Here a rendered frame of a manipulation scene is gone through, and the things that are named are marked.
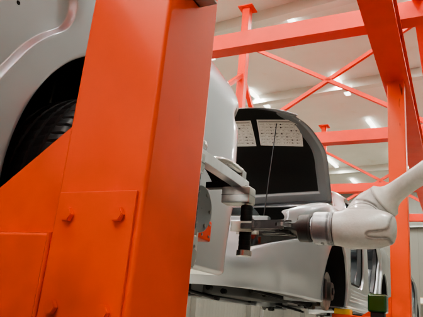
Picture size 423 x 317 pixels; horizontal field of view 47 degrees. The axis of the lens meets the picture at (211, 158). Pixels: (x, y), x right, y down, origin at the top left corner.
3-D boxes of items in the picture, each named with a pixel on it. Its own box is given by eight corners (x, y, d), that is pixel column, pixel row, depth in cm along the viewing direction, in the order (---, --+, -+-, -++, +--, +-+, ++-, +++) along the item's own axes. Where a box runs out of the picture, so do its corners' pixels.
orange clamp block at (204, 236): (178, 237, 163) (191, 241, 170) (199, 237, 159) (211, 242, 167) (180, 216, 165) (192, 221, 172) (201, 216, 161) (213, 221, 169)
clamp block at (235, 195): (227, 206, 150) (228, 189, 151) (255, 205, 146) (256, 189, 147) (220, 202, 146) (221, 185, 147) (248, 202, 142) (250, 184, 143)
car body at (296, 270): (279, 312, 836) (283, 220, 883) (395, 322, 754) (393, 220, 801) (95, 289, 416) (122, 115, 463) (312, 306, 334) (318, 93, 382)
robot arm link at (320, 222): (337, 248, 134) (316, 247, 136) (338, 215, 136) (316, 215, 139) (330, 243, 126) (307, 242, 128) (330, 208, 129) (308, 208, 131)
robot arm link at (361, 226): (332, 254, 127) (342, 239, 139) (396, 256, 120) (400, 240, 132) (328, 214, 126) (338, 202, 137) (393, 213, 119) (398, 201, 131)
